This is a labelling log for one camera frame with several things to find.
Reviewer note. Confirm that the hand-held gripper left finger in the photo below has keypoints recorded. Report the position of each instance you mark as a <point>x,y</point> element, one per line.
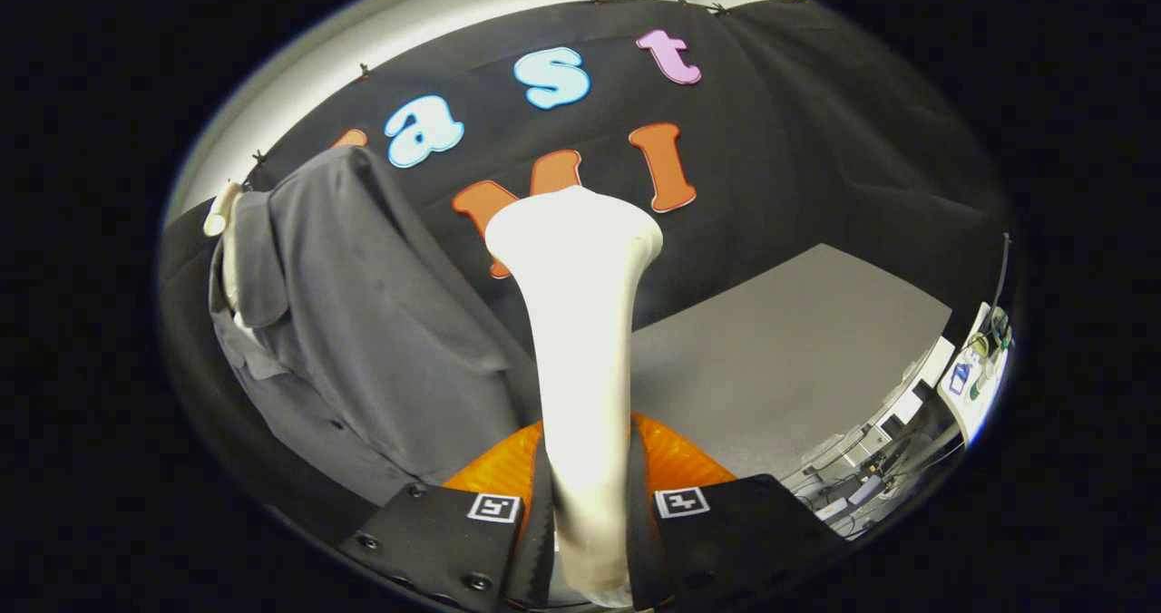
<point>542,540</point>

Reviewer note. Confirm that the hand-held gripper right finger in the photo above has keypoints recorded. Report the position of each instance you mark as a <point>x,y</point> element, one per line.
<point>639,540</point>

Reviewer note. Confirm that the white garment steamer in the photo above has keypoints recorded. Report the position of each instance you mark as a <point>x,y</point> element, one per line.
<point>580,323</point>

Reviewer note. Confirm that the grey button shirt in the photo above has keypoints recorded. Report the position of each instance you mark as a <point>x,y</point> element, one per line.
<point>381,323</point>

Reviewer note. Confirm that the grey drawer cabinet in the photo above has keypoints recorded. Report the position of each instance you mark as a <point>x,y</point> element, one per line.
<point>798,350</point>

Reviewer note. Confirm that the white side cabinet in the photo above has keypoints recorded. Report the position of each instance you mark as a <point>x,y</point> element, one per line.
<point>907,404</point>

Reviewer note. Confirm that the white desk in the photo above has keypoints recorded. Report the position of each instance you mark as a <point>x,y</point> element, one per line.
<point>978,404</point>

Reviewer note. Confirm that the white mannequin torso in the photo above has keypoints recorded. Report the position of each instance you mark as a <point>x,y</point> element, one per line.
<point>222,214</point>

